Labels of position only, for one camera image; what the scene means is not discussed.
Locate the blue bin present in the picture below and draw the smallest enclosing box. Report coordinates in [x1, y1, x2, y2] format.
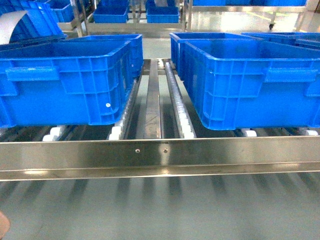
[242, 32, 320, 50]
[93, 0, 130, 24]
[145, 0, 180, 24]
[0, 40, 133, 128]
[181, 39, 320, 131]

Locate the stainless steel shelf rack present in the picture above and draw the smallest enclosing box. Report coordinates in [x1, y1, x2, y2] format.
[0, 0, 320, 182]

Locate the blue bin rear right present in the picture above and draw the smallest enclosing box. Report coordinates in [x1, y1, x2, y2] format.
[145, 0, 180, 24]

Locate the blue bin rear left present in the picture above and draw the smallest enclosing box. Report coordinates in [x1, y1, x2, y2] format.
[93, 0, 130, 24]

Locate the blue bin front left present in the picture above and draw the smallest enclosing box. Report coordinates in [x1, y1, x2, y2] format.
[0, 40, 133, 128]

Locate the blue bin front right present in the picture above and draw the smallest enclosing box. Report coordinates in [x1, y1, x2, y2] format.
[181, 39, 320, 131]

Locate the blue bin far right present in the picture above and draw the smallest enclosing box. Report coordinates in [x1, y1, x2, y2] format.
[242, 32, 320, 50]

